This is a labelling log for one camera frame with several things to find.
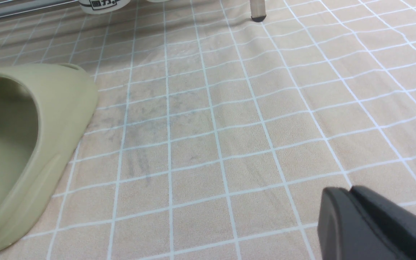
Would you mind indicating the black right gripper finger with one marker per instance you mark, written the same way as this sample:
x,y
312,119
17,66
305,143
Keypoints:
x,y
360,224

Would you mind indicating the beige grid floor mat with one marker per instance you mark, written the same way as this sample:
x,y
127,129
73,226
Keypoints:
x,y
214,135

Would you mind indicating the right black canvas sneaker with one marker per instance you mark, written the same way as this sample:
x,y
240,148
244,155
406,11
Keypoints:
x,y
101,6

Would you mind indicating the right green foam slipper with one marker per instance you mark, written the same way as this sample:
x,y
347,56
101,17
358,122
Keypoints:
x,y
44,112

